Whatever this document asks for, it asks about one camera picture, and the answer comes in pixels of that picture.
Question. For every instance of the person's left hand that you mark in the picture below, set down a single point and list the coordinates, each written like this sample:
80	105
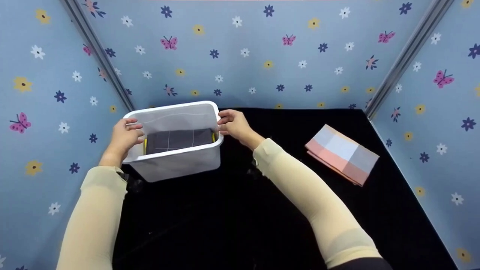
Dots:
120	140

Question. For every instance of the person's right hand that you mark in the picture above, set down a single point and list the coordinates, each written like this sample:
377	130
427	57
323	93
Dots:
236	125

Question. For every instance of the person's right fingers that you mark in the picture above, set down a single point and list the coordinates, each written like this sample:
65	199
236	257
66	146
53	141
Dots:
225	122

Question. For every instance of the person's left fingers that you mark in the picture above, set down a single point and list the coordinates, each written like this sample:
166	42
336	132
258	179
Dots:
134	126

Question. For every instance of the white plastic bin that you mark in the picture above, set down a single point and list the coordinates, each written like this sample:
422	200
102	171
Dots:
176	142

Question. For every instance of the person's left forearm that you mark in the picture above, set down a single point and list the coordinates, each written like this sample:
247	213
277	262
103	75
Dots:
93	221

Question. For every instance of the person's right forearm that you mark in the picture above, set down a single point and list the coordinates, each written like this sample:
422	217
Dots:
318	210

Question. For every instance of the yellow cloth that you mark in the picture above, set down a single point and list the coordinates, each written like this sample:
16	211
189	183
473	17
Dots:
215	136

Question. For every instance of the dark grey checked folded cloth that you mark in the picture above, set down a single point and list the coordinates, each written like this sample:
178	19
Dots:
179	140

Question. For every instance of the black wrist band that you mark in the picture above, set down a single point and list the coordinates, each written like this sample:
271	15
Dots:
131	182

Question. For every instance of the pink grey checked folded cloth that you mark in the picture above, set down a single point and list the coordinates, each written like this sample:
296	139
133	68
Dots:
343	153

